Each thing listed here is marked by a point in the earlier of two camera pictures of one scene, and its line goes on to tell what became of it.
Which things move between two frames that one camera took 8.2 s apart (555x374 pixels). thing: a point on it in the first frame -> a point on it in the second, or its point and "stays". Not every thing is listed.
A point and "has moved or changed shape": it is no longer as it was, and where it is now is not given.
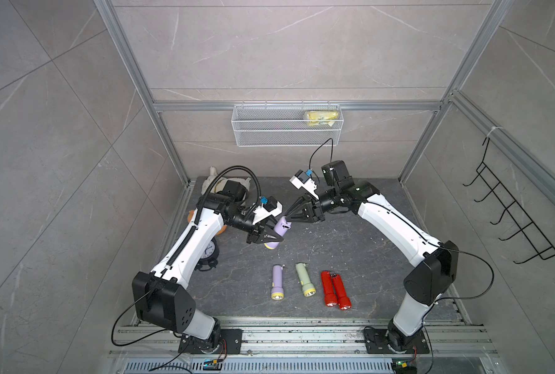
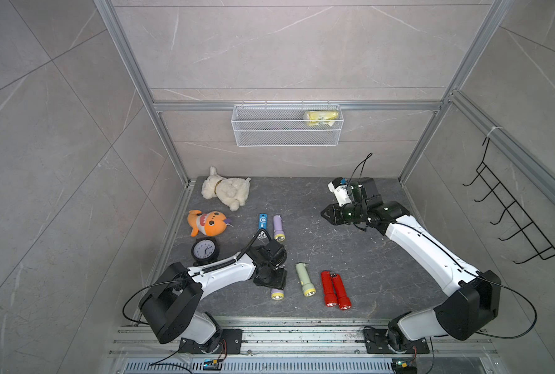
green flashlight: x=308 y=287 stays
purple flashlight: x=281 y=227 has moved or changed shape
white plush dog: x=220 y=181 stays
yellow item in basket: x=321 y=118 stays
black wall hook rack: x=540 y=245 stays
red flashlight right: x=344 y=301 stays
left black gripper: x=257 y=234 -> x=281 y=280
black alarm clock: x=209 y=260 stays
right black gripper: x=313 y=215 -> x=332 y=209
